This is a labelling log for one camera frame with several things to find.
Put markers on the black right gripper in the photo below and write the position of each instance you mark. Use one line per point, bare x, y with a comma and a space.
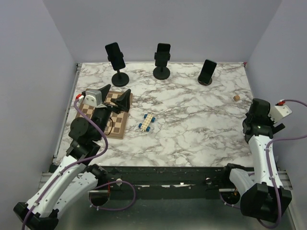
277, 128

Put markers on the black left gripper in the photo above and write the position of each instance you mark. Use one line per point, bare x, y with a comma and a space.
123, 101

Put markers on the black phone stand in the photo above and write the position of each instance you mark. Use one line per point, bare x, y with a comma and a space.
120, 79
161, 72

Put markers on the black phone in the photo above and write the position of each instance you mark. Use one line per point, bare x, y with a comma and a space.
115, 56
208, 67
163, 51

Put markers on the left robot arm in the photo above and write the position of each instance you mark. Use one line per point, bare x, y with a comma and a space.
60, 175

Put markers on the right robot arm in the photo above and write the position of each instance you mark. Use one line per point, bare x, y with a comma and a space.
261, 153

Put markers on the wooden chessboard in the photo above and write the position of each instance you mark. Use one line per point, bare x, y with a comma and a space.
117, 123

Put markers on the toy car with blue wheels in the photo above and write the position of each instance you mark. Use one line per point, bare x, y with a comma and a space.
145, 125

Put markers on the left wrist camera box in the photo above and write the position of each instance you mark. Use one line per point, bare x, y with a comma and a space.
93, 98

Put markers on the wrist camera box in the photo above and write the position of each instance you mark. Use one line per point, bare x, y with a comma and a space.
93, 98
278, 112

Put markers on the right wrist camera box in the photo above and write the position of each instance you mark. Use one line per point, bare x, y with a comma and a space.
278, 112

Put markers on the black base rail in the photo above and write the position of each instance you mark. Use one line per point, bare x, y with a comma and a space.
149, 183

